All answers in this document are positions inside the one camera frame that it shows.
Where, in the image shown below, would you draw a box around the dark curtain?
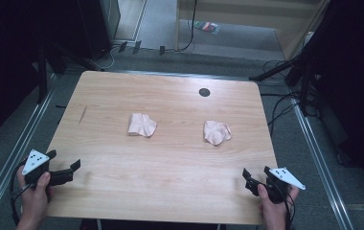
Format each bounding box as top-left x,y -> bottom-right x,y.
310,0 -> 364,193
0,0 -> 85,150

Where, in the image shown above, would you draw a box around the white floor cable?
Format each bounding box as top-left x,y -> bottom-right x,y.
88,44 -> 122,72

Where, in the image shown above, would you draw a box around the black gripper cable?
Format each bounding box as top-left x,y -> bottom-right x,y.
267,180 -> 297,230
9,161 -> 33,226

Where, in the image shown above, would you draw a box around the person's right hand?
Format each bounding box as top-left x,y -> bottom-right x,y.
257,184 -> 300,230

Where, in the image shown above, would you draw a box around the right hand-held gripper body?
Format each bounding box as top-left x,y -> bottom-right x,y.
245,167 -> 307,205

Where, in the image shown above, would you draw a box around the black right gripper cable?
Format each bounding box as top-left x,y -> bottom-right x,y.
267,180 -> 297,230

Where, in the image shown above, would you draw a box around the black hanging cable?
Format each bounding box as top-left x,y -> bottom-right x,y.
173,0 -> 199,53

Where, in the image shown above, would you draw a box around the black floor cables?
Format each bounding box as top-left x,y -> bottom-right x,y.
260,58 -> 303,135

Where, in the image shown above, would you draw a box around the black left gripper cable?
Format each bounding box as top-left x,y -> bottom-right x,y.
9,161 -> 33,226

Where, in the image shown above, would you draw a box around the aluminium floor rail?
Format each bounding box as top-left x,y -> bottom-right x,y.
290,97 -> 354,230
0,74 -> 58,229

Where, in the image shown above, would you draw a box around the pink cloth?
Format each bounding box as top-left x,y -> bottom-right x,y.
127,112 -> 158,138
203,120 -> 233,147

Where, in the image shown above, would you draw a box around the beige wooden shelf unit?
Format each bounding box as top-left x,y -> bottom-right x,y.
174,0 -> 331,61

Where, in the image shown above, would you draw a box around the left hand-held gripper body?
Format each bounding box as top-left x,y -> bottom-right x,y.
21,149 -> 75,187

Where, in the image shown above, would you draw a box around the person's left hand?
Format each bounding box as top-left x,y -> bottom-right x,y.
16,168 -> 56,225

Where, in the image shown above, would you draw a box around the colourful plastic packet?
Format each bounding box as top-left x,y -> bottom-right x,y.
193,20 -> 220,35

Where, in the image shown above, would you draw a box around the black slanted stand leg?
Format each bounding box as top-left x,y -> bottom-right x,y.
248,56 -> 303,81

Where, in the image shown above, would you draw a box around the black cabinet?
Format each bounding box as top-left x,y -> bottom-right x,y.
76,0 -> 122,60

